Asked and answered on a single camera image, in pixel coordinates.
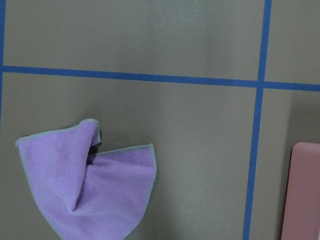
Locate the purple microfiber cloth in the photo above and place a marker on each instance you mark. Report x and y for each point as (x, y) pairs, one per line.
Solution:
(83, 196)

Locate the pink plastic tray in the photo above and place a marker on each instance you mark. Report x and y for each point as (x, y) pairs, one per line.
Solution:
(302, 206)

